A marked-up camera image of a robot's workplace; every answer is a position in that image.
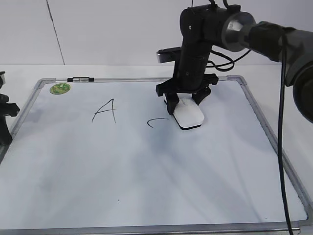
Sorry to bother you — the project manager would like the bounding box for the white board with grey frame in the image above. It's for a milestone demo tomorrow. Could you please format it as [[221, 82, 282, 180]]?
[[0, 75, 313, 235]]

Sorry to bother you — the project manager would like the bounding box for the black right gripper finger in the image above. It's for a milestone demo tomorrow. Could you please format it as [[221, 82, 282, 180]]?
[[164, 93, 179, 115], [192, 87, 211, 105]]

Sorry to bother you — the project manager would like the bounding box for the white board eraser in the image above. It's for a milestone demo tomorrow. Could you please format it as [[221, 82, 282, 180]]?
[[173, 98, 204, 130]]

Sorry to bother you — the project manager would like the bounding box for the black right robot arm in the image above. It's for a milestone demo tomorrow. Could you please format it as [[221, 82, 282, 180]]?
[[156, 3, 313, 121]]

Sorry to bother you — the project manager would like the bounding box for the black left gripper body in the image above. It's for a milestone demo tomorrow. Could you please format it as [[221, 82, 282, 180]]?
[[0, 70, 21, 146]]

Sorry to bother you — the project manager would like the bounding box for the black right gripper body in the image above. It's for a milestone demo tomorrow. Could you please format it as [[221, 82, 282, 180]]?
[[156, 42, 219, 96]]

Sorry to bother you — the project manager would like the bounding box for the round green magnet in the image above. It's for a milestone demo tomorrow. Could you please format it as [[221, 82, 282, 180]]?
[[49, 83, 71, 95]]

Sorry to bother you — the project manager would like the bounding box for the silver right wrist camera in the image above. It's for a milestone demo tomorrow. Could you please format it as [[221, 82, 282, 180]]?
[[156, 47, 181, 64]]

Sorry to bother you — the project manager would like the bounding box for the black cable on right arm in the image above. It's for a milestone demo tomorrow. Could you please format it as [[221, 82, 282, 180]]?
[[190, 0, 295, 235]]

